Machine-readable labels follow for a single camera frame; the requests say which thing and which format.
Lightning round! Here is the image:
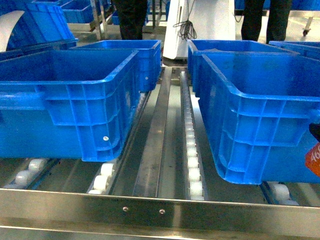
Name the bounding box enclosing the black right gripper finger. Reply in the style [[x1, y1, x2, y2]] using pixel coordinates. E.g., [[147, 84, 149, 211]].
[[308, 123, 320, 142]]

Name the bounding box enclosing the orange cylindrical cap 4680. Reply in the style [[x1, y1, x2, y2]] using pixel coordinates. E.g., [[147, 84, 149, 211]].
[[305, 142, 320, 177]]

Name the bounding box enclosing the stainless steel roller shelf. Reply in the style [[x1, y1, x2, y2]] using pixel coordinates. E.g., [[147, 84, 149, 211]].
[[0, 67, 320, 240]]

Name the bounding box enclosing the front right blue bin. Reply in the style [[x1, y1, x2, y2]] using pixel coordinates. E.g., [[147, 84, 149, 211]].
[[194, 52, 320, 185]]

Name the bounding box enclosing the blue bin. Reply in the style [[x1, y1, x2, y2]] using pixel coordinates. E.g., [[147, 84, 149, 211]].
[[187, 39, 297, 77], [194, 52, 320, 185], [0, 49, 140, 162], [75, 39, 162, 93]]

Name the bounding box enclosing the rear right blue bin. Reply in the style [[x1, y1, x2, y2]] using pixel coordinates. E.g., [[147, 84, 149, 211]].
[[187, 39, 297, 77]]

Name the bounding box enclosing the rear left blue bin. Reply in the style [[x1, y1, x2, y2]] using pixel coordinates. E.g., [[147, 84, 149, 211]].
[[75, 39, 162, 93]]

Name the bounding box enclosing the front left blue bin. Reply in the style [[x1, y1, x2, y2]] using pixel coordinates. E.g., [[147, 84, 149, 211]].
[[0, 49, 140, 162]]

